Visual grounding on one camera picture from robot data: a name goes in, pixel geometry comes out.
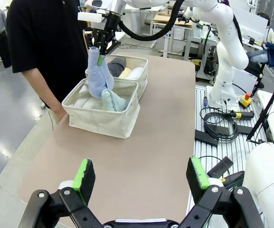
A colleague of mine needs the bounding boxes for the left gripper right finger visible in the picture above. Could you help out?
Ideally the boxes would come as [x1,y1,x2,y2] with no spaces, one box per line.
[179,156,265,228]

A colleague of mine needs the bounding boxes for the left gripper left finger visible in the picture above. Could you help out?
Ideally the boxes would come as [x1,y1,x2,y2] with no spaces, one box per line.
[18,158,105,228]

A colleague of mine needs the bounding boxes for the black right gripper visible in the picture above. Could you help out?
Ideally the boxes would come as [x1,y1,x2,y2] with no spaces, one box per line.
[84,11,122,66]

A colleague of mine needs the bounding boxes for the dark grey towel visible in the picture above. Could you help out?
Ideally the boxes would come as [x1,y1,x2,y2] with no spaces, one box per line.
[107,57,127,78]

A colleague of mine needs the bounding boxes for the blue cone towel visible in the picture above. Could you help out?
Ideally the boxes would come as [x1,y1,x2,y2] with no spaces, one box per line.
[84,47,115,99]

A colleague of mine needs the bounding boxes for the yellow towel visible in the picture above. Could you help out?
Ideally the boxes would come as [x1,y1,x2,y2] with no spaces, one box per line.
[118,67,132,80]

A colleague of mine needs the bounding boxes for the white towel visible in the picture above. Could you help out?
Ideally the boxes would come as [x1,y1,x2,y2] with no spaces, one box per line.
[126,66,145,81]

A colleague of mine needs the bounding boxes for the green cone towel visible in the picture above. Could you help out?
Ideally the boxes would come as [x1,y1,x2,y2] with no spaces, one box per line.
[101,88,129,113]

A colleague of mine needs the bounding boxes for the person's right forearm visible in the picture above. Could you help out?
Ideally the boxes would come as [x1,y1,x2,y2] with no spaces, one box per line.
[21,68,67,121]

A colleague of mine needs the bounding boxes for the small black box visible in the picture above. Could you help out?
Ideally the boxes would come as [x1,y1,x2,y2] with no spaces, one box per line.
[206,156,235,178]

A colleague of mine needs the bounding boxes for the flat black plate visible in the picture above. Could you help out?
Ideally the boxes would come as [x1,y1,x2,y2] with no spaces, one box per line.
[195,129,220,147]

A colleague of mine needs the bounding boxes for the beige fabric storage bin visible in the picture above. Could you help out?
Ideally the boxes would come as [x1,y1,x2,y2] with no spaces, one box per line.
[85,54,149,102]
[61,78,141,139]

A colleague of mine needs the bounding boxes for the person in black polo shirt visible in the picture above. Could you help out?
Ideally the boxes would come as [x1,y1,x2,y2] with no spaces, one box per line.
[6,0,89,110]

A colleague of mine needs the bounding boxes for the white height adjustable desk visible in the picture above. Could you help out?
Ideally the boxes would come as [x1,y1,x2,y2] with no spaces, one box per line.
[152,11,193,58]

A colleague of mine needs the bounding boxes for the yellow emergency stop button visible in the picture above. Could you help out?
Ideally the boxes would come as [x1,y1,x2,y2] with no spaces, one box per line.
[237,93,254,109]

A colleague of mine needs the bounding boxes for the grey metal cabinet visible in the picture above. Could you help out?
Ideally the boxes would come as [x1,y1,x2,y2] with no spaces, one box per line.
[183,23,221,80]

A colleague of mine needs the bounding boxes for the white desk with keyboard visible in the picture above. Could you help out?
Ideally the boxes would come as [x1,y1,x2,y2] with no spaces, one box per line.
[256,89,274,148]

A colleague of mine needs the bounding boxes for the black slanted stand pole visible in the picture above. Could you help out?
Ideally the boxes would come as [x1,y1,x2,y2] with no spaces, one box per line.
[246,46,274,143]

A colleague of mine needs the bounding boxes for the seated person in blue jacket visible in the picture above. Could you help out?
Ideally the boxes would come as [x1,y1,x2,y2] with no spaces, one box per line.
[245,12,274,70]

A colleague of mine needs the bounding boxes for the white computer monitor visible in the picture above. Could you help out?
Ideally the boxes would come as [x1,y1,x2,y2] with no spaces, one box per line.
[231,6,270,44]

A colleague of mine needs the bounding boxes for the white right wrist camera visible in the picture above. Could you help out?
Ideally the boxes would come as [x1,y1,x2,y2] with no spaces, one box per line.
[77,11,107,31]

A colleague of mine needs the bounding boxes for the grey slotted aluminium base plate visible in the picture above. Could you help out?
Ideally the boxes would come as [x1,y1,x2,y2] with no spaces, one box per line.
[186,84,271,214]

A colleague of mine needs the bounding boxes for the black corrugated cable hose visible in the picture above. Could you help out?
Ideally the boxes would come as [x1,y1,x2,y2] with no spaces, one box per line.
[117,0,185,41]

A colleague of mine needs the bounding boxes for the coiled black cable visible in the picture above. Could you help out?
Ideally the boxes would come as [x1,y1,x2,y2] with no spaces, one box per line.
[199,107,239,143]

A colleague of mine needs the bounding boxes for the black yellow enabling handle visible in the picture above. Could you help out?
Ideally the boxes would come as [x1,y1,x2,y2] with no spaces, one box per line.
[229,110,255,120]

